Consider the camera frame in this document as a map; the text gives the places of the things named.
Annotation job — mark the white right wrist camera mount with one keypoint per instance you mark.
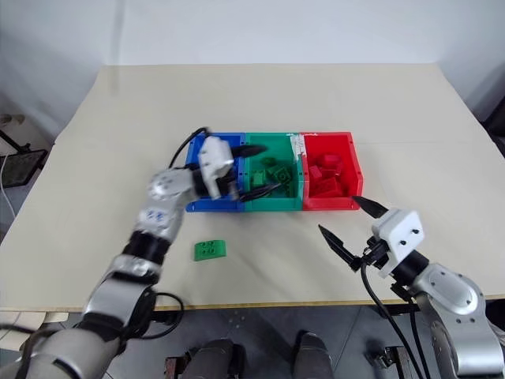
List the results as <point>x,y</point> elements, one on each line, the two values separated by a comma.
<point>400,233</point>

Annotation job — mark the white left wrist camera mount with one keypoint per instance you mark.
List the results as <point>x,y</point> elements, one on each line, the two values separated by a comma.
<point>213,158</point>

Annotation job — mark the green plastic bin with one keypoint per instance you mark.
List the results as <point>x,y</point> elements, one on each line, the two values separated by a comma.
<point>272,203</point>

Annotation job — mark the dark rounded robot foot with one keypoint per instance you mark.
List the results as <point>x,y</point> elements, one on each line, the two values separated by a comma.
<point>215,361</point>
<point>312,355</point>

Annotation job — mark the large red toy block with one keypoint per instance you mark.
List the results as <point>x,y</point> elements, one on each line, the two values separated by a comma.
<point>325,187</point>

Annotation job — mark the black floor stand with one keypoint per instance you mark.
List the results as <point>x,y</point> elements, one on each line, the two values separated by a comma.
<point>21,163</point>

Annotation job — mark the small green toy block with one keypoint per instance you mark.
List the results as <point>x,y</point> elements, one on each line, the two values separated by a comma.
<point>269,161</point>

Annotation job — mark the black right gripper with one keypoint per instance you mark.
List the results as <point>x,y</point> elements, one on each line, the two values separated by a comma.
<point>375,252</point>

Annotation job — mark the red plastic bin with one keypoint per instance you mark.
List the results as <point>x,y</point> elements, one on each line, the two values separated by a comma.
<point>331,202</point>

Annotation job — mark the white tape strip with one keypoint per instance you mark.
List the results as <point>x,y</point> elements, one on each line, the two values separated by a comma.
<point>297,146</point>

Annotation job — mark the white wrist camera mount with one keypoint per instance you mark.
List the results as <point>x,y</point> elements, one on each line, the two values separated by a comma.
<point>213,158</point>
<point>400,233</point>

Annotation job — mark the green curved toy block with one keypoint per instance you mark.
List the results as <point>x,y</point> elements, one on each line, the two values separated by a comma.
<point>210,250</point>

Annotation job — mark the green rectangular toy block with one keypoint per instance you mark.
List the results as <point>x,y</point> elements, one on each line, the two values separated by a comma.
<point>258,178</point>

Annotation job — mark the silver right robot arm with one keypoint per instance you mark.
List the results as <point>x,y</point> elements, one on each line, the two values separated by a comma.
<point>453,296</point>

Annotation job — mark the metal base bracket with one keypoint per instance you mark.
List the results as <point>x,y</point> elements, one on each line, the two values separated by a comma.
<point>388,361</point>

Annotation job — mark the large green toy block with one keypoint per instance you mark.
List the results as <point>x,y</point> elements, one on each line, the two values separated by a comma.
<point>283,175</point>

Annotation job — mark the blue plastic bin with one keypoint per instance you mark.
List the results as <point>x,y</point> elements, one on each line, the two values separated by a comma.
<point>215,206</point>

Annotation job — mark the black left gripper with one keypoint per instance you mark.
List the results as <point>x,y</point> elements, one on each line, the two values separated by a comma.
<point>233,185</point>

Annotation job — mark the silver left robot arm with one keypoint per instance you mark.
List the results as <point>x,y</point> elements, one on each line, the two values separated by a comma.
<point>118,292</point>

